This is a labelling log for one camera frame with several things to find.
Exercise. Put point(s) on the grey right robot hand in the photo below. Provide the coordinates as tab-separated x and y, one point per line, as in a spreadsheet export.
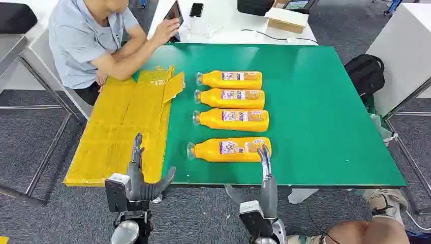
269	195

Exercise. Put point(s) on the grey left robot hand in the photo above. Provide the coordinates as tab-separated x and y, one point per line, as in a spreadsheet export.
136	183

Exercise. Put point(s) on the orange drink bottle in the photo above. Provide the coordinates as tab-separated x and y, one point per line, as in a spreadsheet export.
215	121
215	80
215	99
208	151

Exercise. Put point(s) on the yellow sheet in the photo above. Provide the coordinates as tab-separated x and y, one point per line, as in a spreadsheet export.
118	134

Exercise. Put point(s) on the green table mat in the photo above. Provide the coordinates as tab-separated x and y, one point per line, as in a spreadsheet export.
320	118

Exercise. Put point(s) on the person in pale shoe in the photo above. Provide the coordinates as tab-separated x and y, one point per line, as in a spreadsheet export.
363	232

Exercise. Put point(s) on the green and white bag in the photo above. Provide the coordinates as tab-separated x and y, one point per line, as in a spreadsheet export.
378	123

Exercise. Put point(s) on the black backpack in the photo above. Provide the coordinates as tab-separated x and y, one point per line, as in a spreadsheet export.
365	75

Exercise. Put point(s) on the seated person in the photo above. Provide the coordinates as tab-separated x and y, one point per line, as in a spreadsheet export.
80	40

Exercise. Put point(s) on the white desk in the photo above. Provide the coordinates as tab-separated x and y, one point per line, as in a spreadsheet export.
229	30

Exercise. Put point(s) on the flat cardboard box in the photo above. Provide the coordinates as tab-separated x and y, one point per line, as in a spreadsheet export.
286	20

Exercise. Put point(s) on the black tablet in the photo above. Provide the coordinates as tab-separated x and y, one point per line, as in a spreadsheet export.
175	11

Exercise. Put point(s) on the black smartphone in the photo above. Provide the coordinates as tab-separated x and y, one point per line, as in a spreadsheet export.
196	9

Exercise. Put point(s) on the white side table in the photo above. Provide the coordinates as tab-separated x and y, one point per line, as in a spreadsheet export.
400	60

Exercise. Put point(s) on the black case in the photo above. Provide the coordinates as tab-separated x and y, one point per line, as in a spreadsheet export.
254	6

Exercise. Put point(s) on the tablet with lit screen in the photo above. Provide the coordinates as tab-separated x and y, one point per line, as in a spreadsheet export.
298	4

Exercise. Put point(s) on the black seat cushion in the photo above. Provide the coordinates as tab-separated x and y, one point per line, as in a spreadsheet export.
17	17

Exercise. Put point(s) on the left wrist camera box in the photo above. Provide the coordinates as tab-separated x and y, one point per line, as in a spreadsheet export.
116	192

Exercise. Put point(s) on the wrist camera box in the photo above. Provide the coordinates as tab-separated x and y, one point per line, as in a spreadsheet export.
116	192
254	219

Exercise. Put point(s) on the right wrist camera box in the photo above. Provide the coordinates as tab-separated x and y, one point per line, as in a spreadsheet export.
254	219

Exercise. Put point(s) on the steel frame bench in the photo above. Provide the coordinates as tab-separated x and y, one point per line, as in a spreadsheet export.
11	47

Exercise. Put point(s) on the blue trolley frame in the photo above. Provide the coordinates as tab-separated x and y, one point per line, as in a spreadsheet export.
392	6

